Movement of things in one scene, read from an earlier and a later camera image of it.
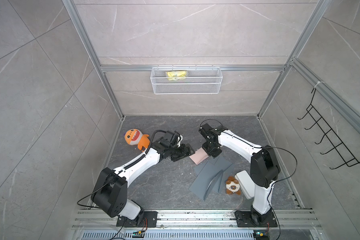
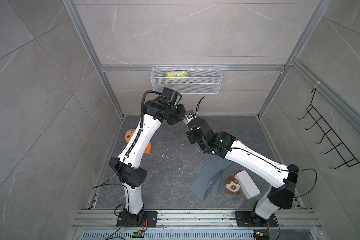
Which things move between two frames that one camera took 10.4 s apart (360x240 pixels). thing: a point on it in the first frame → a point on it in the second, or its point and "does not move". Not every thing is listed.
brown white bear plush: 232,186 does not move
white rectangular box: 246,184 does not move
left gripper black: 183,152 → 181,114
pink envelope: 199,156 → 186,121
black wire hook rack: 347,156 does not move
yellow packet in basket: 176,74 does not move
